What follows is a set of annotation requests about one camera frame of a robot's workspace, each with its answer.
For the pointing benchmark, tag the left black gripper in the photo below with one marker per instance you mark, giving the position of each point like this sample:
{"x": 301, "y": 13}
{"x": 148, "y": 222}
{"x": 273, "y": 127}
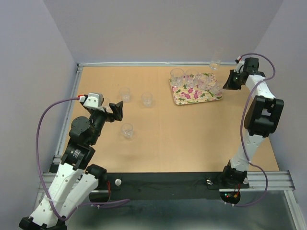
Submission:
{"x": 118, "y": 111}

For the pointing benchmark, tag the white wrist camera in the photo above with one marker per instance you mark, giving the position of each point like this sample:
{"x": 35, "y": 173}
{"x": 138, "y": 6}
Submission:
{"x": 93, "y": 100}
{"x": 240, "y": 64}

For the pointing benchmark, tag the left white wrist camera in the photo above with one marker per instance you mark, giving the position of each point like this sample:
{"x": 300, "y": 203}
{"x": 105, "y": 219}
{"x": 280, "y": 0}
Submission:
{"x": 93, "y": 100}

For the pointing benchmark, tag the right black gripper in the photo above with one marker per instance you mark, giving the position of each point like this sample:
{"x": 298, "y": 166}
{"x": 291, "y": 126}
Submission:
{"x": 229, "y": 84}

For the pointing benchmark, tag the large clear tumbler glass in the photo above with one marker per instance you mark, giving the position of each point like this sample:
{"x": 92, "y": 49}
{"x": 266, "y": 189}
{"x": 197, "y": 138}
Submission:
{"x": 177, "y": 75}

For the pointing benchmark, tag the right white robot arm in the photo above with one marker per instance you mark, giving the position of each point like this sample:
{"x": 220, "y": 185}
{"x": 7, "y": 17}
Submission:
{"x": 260, "y": 117}

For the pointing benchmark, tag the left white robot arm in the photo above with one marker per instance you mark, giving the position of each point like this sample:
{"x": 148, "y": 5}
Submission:
{"x": 75, "y": 178}

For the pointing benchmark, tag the floral patterned tray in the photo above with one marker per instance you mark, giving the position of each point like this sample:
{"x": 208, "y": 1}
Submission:
{"x": 183, "y": 95}

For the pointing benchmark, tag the tall stemmed wine glass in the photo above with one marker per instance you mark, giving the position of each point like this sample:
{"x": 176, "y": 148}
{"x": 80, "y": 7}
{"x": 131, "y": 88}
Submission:
{"x": 216, "y": 59}

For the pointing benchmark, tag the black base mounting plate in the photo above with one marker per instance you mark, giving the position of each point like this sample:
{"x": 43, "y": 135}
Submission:
{"x": 162, "y": 186}

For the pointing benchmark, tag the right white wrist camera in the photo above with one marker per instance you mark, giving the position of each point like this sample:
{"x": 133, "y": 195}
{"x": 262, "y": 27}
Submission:
{"x": 240, "y": 64}

